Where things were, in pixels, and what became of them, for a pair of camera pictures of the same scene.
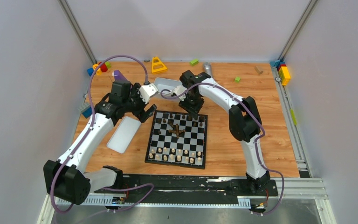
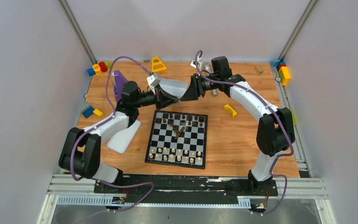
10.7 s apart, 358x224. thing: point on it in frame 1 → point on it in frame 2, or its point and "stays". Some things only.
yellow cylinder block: [98, 71] stays
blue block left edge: [87, 112] stays
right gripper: [193, 110] → [195, 90]
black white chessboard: [177, 139] stays
